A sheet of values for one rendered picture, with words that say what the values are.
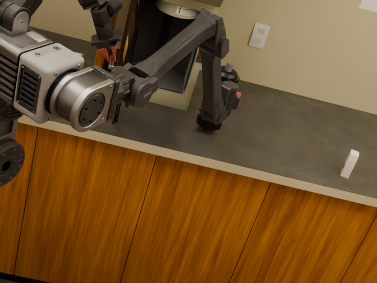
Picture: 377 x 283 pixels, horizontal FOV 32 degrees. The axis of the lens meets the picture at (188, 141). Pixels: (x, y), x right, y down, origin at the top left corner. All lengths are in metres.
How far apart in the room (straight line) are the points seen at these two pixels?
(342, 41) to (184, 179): 1.01
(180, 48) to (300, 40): 1.28
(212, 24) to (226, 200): 0.90
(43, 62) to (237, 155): 1.14
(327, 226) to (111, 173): 0.88
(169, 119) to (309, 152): 0.59
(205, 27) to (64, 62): 0.49
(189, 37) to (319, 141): 1.11
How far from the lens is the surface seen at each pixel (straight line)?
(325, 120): 3.02
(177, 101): 2.69
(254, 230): 2.72
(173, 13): 2.54
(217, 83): 2.18
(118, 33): 2.33
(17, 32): 1.68
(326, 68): 3.14
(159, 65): 1.79
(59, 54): 1.63
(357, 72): 3.17
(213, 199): 2.61
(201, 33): 1.91
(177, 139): 2.51
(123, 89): 1.66
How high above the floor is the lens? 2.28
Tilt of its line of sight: 32 degrees down
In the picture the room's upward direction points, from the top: 18 degrees clockwise
